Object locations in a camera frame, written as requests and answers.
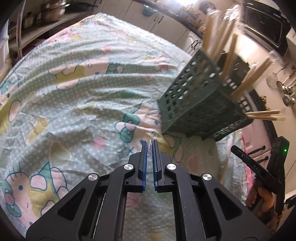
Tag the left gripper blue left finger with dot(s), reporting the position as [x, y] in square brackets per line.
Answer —
[142, 168]

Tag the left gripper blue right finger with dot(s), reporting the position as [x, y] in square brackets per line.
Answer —
[157, 171]

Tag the chopsticks pair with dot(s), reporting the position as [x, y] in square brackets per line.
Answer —
[149, 149]

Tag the green plastic utensil basket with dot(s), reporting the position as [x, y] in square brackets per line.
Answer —
[198, 104]

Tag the steel ladle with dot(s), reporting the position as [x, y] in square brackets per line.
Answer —
[280, 85]

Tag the cartoon print tablecloth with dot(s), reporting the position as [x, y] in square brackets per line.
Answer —
[82, 102]

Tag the metal mesh strainer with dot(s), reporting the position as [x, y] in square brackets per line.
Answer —
[273, 78]

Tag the black range hood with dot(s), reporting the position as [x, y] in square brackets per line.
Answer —
[266, 25]

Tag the blue hanging bin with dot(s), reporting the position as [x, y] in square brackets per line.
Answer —
[148, 11]

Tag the black frying pan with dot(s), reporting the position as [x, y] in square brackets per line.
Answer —
[82, 4]

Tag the stacked steel pots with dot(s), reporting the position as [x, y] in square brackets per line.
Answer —
[53, 11]

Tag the small wall fan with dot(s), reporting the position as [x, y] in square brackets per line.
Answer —
[205, 6]

